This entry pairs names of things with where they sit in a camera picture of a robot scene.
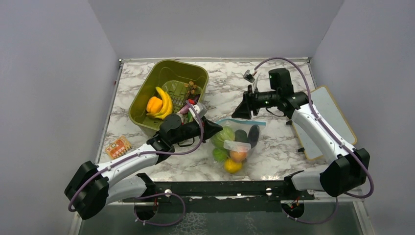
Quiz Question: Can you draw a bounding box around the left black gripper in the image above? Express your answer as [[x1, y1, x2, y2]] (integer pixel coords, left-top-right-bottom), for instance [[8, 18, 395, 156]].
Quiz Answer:
[[171, 116, 223, 145]]

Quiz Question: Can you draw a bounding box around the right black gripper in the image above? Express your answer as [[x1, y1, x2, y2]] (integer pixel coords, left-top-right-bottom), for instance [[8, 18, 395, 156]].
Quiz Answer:
[[232, 85, 279, 119]]

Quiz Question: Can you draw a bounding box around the dark fake eggplant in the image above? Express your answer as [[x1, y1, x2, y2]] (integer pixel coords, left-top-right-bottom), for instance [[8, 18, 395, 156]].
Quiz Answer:
[[247, 125, 260, 148]]

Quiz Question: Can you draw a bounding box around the green fake cabbage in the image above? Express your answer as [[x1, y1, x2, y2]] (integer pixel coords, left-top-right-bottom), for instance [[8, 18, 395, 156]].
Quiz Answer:
[[210, 126, 235, 149]]

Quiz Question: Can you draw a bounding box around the green fake lime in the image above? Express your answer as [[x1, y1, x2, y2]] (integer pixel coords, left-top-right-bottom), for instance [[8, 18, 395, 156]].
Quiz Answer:
[[212, 148, 229, 163]]

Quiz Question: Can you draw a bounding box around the clear zip top bag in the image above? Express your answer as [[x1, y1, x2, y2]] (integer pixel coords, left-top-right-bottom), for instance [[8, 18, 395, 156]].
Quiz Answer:
[[209, 118, 266, 173]]

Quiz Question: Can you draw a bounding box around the orange fake peach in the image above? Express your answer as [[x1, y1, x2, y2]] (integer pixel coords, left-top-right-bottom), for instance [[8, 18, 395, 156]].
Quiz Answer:
[[229, 150, 248, 163]]

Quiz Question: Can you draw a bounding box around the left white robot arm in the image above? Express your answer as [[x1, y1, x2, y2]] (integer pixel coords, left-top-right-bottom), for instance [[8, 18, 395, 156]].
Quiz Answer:
[[64, 114, 223, 220]]

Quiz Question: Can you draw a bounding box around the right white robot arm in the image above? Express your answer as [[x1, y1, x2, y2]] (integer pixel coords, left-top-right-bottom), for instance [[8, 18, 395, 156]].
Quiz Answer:
[[231, 68, 370, 199]]

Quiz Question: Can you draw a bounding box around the purple fake eggplant in bin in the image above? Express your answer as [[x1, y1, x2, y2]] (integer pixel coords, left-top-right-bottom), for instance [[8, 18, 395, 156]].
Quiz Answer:
[[176, 104, 190, 115]]

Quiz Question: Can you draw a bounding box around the yellow fake banana bunch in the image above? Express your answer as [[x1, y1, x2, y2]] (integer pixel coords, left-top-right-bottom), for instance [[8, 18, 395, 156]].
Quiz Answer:
[[146, 87, 173, 120]]

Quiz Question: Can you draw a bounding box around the orange fake bell pepper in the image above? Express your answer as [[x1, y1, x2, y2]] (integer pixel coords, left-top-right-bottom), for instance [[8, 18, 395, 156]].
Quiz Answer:
[[146, 96, 163, 114]]

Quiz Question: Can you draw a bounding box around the brown fake nut cluster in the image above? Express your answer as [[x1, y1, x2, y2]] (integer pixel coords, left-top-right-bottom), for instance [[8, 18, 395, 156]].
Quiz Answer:
[[184, 81, 198, 96]]

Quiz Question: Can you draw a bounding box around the white board with yellow rim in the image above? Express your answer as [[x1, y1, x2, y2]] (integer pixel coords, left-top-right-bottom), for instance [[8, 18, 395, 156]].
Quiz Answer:
[[293, 86, 358, 161]]

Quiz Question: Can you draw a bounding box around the orange snack packet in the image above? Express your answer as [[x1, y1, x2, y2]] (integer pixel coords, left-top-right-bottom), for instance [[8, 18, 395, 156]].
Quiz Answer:
[[105, 136, 132, 159]]

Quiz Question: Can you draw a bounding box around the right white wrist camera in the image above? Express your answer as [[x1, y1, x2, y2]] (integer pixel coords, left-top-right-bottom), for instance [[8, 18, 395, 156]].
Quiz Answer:
[[243, 70, 258, 92]]

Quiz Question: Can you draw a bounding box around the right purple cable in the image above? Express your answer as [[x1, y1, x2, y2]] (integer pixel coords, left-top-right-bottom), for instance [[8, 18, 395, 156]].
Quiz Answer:
[[254, 57, 375, 199]]

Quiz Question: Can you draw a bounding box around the purple cable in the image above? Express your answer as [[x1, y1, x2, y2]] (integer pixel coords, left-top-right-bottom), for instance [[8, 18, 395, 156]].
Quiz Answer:
[[254, 57, 375, 199], [67, 100, 206, 213]]

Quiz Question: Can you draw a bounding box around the black mounting rail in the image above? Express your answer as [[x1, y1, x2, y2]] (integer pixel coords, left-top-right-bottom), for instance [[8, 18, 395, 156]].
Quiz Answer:
[[123, 181, 315, 213]]

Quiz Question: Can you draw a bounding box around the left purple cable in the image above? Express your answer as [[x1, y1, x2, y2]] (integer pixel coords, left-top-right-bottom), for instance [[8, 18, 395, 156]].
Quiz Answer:
[[67, 100, 206, 213]]

